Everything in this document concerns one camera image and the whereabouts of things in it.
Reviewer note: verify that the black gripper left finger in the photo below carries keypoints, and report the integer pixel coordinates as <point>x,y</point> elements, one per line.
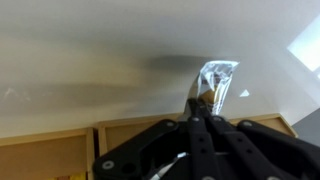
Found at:
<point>196,146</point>

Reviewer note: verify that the clear snack packet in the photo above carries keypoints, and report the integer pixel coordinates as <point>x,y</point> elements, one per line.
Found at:
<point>216,80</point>

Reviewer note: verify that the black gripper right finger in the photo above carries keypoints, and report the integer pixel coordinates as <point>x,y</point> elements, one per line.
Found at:
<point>253,150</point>

